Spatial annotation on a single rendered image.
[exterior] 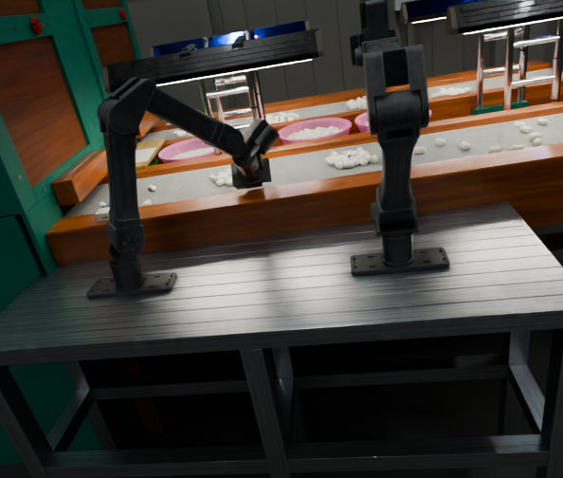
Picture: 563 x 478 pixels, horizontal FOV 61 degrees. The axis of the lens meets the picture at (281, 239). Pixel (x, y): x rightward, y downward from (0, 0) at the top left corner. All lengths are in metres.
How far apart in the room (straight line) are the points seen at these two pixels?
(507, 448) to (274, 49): 1.12
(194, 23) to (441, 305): 2.94
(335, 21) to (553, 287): 2.77
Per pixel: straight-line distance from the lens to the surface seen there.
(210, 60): 1.44
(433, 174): 1.24
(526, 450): 1.17
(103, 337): 1.03
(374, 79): 0.80
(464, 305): 0.93
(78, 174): 1.47
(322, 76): 3.55
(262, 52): 1.42
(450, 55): 3.62
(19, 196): 1.32
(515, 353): 1.33
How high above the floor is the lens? 1.21
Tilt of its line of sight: 27 degrees down
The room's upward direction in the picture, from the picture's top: 10 degrees counter-clockwise
